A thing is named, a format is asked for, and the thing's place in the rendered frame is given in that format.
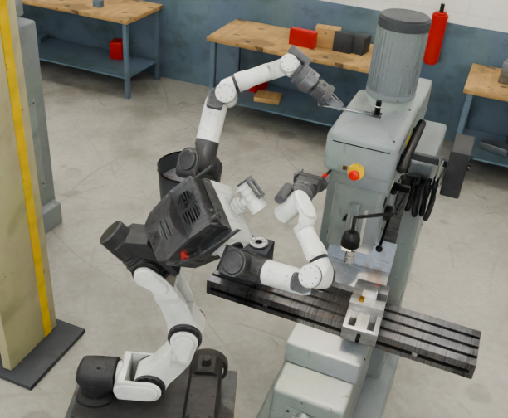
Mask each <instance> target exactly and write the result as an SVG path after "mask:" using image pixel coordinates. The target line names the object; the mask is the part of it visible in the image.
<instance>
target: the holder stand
mask: <svg viewBox="0 0 508 418"><path fill-rule="evenodd" d="M274 243H275V242H274V241H272V240H268V239H266V238H264V237H261V236H253V235H252V238H251V242H250V243H249V244H248V245H246V246H245V247H244V248H243V249H244V250H248V251H250V252H252V253H254V254H256V255H259V256H260V257H264V258H267V259H270V260H272V259H273V250H274ZM233 278H235V279H240V280H244V281H246V282H250V283H253V284H259V283H258V282H257V281H256V280H255V281H250V280H247V279H243V278H239V277H233ZM259 285H261V286H264V284H259Z"/></svg>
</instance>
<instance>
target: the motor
mask: <svg viewBox="0 0 508 418"><path fill-rule="evenodd" d="M431 24H432V19H431V18H430V17H429V16H428V15H427V14H424V13H422V12H418V11H414V10H409V9H402V8H390V9H385V10H383V11H382V12H380V13H379V19H378V25H377V30H376V34H375V39H374V48H373V53H372V58H371V62H370V67H369V77H368V81H367V85H366V92H367V93H368V94H369V95H370V96H371V97H373V98H375V99H376V100H381V101H384V102H389V103H407V102H409V101H411V100H413V99H414V98H415V94H416V90H417V86H418V79H419V76H420V71H421V68H422V63H423V57H424V53H425V49H426V45H427V39H428V34H429V31H430V27H431Z"/></svg>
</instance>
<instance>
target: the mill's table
mask: <svg viewBox="0 0 508 418"><path fill-rule="evenodd" d="M207 294H212V295H215V296H217V297H220V298H223V299H227V300H230V301H232V302H235V303H238V304H242V305H245V306H247V307H251V308H254V309H258V310H261V311H263V312H266V313H269V314H273V315H275V316H278V317H281V318H285V319H288V320H291V321H294V322H297V323H301V324H304V325H306V326H309V327H312V328H316V329H319V330H321V331H324V332H327V333H331V334H334V335H337V336H340V334H341V329H342V326H343V323H344V319H345V316H346V314H347V311H348V308H349V301H350V298H351V295H352V294H353V292H349V291H347V290H344V289H339V288H336V287H334V286H331V287H330V288H328V289H327V290H325V291H324V292H322V293H319V294H309V295H297V294H292V293H289V292H286V291H283V290H280V289H275V288H272V287H270V286H267V285H264V286H261V285H259V284H253V283H250V282H246V281H244V280H240V279H235V278H233V277H229V276H226V275H221V274H220V272H219V271H217V268H216V269H215V270H214V271H213V273H212V275H210V276H209V278H208V279H207ZM480 338H481V331H478V330H475V329H472V328H467V327H464V326H461V325H459V324H455V323H451V322H448V321H445V320H442V319H439V318H434V317H432V316H428V315H426V314H423V313H418V312H415V311H412V310H409V309H405V308H402V307H398V306H396V305H393V304H388V303H386V305H385V309H384V311H383V317H382V321H381V324H380V328H379V333H378V336H377V340H376V343H375V348H377V349H380V350H383V351H385V352H390V353H392V354H395V355H398V356H400V357H405V358H407V359H410V360H413V361H416V362H420V363H423V364H426V365H428V366H431V367H435V368H438V369H441V370H443V371H446V372H450V373H453V374H457V375H459V376H462V377H466V378H469V379H472V377H473V374H474V371H475V370H476V364H477V357H478V352H479V350H478V349H479V346H480Z"/></svg>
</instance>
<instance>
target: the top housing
mask: <svg viewBox="0 0 508 418"><path fill-rule="evenodd" d="M375 105H376V99H375V98H373V97H371V96H370V95H369V94H368V93H367V92H366V90H360V91H359V92H358V93H357V94H356V96H355V97H354V98H353V99H352V100H351V102H350V103H349V105H348V106H347V107H346V108H351V109H359V110H363V111H368V112H371V111H373V112H374V110H375ZM419 109H420V104H419V103H418V102H417V101H416V100H411V101H409V102H407V103H389V102H384V101H382V105H381V110H380V113H382V115H380V116H381V119H379V118H375V117H371V116H370V115H367V114H359V113H354V112H349V111H344V112H343V113H342V115H341V116H340V117H339V118H338V119H337V121H336V122H335V124H334V125H333V126H332V128H331V129H330V131H329V132H328V136H327V142H326V148H325V158H324V166H325V167H326V168H328V169H331V170H335V171H338V172H342V173H347V172H348V169H349V166H350V165H351V164H354V163H358V164H360V165H362V166H363V167H364V171H365V173H364V176H363V177H364V178H367V179H371V180H374V181H378V182H384V183H390V182H391V181H392V180H393V178H394V175H395V173H396V172H397V166H398V164H399V161H400V158H401V154H402V153H404V150H405V148H406V147H407V145H408V141H409V139H410V138H411V136H412V134H413V128H414V127H415V126H416V123H417V119H418V112H419ZM343 165H344V166H347V170H344V169H342V168H343Z"/></svg>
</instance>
